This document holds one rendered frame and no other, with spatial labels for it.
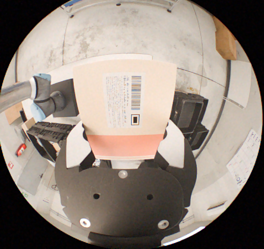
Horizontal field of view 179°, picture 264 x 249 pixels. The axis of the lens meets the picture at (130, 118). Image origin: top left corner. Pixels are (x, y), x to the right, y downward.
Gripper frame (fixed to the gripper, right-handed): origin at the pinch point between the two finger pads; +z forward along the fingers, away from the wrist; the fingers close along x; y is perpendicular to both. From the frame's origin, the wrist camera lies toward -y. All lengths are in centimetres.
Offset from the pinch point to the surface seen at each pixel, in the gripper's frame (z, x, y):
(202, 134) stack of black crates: 57, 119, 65
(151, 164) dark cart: 86, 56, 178
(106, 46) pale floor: 110, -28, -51
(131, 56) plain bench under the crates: 40.0, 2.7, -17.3
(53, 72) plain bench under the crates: 40, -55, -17
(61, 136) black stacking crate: 24, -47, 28
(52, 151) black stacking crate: 22, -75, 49
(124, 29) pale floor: 110, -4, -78
